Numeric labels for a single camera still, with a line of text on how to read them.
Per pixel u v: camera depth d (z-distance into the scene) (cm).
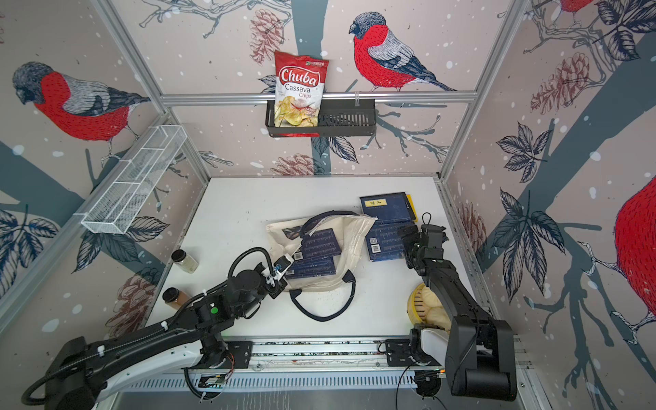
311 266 88
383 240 93
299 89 83
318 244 95
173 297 75
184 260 85
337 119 107
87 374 42
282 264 64
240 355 73
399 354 73
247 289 56
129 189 76
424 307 81
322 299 84
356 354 75
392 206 104
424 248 68
